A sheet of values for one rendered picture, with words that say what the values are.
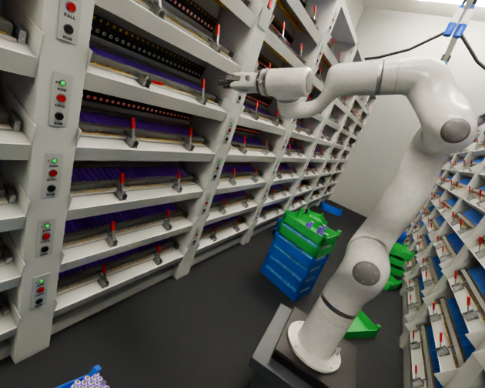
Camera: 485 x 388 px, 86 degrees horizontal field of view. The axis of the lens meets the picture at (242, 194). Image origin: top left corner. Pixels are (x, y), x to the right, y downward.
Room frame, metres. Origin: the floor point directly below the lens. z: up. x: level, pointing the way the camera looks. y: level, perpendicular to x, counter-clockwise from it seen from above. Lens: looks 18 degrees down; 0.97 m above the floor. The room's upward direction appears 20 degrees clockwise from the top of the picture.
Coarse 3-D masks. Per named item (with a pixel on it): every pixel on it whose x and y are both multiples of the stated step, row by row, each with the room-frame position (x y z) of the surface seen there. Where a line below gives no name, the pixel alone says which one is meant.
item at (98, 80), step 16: (112, 48) 0.86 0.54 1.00; (160, 64) 1.03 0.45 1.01; (96, 80) 0.67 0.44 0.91; (112, 80) 0.70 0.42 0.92; (128, 80) 0.77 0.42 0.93; (192, 80) 1.19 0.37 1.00; (128, 96) 0.76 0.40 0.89; (144, 96) 0.80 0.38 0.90; (160, 96) 0.85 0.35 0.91; (176, 96) 0.92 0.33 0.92; (224, 96) 1.20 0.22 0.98; (192, 112) 1.00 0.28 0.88; (208, 112) 1.07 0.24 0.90; (224, 112) 1.16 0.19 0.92
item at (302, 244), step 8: (280, 224) 1.53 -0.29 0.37; (280, 232) 1.52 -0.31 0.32; (288, 232) 1.49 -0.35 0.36; (296, 240) 1.44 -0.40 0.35; (304, 240) 1.41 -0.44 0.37; (304, 248) 1.40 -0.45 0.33; (312, 248) 1.37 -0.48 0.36; (320, 248) 1.35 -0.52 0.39; (328, 248) 1.43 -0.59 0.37; (320, 256) 1.39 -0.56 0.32
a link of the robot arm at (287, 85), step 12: (276, 72) 0.88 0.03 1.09; (288, 72) 0.86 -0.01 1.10; (300, 72) 0.85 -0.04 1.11; (276, 84) 0.87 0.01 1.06; (288, 84) 0.86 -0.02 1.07; (300, 84) 0.84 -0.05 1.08; (312, 84) 0.90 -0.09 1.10; (276, 96) 0.90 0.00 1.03; (288, 96) 0.88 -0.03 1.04; (300, 96) 0.87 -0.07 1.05
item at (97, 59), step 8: (96, 56) 0.71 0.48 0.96; (96, 64) 0.70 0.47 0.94; (104, 64) 0.74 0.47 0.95; (112, 64) 0.76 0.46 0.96; (120, 64) 0.77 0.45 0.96; (128, 72) 0.80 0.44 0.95; (136, 72) 0.83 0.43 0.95; (144, 72) 0.85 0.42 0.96; (160, 80) 0.91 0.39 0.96; (168, 80) 0.94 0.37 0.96; (176, 88) 0.98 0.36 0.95; (184, 88) 1.01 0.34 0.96; (192, 88) 1.07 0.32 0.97; (208, 96) 1.15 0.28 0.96
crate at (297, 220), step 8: (288, 216) 1.52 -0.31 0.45; (296, 216) 1.66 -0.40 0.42; (304, 216) 1.66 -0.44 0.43; (288, 224) 1.50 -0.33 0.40; (296, 224) 1.47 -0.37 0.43; (304, 224) 1.60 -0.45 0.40; (320, 224) 1.58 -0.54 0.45; (304, 232) 1.43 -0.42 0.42; (312, 232) 1.40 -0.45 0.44; (328, 232) 1.54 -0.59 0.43; (336, 232) 1.49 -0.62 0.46; (312, 240) 1.39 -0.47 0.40; (320, 240) 1.36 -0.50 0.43; (328, 240) 1.39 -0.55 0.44; (336, 240) 1.49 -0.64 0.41
